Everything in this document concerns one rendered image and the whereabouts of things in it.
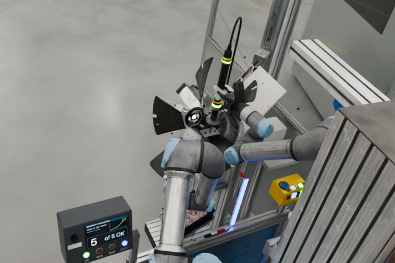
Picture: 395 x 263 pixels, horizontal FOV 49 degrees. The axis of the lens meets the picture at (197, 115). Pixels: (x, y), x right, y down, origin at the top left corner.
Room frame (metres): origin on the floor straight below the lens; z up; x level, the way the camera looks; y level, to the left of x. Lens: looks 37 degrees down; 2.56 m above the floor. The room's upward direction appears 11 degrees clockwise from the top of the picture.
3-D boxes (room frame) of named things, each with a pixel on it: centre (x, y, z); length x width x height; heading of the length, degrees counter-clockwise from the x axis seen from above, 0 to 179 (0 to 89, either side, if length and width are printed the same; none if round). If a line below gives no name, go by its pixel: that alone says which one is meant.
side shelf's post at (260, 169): (2.13, -0.47, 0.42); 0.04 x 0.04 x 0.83; 34
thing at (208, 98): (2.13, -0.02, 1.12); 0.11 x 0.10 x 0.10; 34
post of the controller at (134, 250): (1.14, 0.16, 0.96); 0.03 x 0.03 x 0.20; 34
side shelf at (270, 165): (2.13, -0.47, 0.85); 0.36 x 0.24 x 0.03; 34
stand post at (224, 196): (2.03, -0.28, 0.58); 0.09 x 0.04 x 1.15; 34
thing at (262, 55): (2.32, -0.31, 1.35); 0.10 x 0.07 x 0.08; 159
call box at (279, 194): (1.60, -0.53, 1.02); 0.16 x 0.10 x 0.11; 124
